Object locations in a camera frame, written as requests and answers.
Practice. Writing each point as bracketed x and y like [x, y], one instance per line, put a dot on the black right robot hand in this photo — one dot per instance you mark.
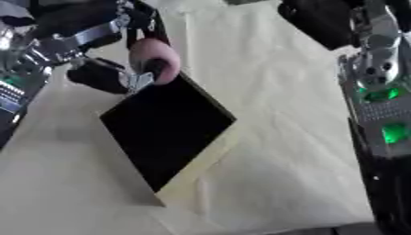
[321, 21]

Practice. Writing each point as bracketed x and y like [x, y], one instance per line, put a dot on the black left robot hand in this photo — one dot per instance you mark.
[96, 75]

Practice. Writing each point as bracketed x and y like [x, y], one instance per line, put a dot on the pink round toy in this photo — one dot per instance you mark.
[152, 50]

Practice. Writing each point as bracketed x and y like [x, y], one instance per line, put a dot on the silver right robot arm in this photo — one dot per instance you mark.
[382, 122]

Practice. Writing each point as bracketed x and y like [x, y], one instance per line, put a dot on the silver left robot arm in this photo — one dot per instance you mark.
[21, 70]

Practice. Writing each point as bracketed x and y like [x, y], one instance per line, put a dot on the cardboard box with black inside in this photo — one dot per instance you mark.
[166, 125]

